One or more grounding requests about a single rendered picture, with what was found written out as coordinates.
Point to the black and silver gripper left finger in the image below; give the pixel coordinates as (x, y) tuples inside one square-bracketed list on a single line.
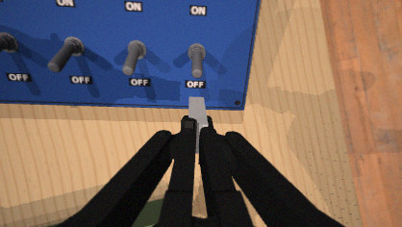
[(121, 200)]

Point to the blue switch panel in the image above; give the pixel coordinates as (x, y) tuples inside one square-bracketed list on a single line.
[(182, 49)]

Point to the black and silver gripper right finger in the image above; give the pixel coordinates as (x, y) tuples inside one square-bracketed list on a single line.
[(276, 200)]

